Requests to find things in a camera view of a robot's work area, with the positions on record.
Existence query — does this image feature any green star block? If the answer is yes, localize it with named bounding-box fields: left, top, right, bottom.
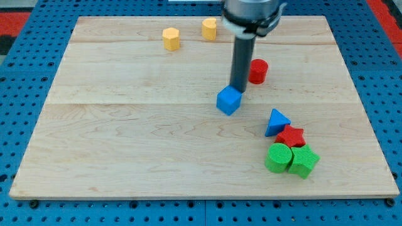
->
left=288, top=144, right=320, bottom=179

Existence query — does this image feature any blue triangle block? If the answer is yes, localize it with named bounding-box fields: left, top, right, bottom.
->
left=265, top=109, right=291, bottom=137

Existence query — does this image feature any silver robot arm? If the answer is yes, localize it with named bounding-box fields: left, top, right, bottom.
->
left=222, top=0, right=287, bottom=40

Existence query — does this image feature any green cylinder block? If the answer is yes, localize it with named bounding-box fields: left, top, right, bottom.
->
left=264, top=143, right=293, bottom=173

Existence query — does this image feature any blue cube block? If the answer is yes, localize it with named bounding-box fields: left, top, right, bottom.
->
left=216, top=85, right=242, bottom=116

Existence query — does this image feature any red cylinder block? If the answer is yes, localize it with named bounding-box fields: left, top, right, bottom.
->
left=248, top=59, right=269, bottom=84

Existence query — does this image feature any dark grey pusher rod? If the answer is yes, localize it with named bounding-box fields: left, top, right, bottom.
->
left=229, top=36, right=256, bottom=93

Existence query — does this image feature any red star block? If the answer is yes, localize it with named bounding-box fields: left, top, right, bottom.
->
left=275, top=125, right=306, bottom=148

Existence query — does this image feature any light wooden board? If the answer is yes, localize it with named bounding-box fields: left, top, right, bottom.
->
left=9, top=16, right=399, bottom=200

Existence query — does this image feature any yellow heart block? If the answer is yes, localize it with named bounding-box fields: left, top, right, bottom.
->
left=202, top=18, right=217, bottom=41

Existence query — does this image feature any yellow hexagon block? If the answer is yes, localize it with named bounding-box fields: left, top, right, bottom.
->
left=162, top=27, right=180, bottom=51

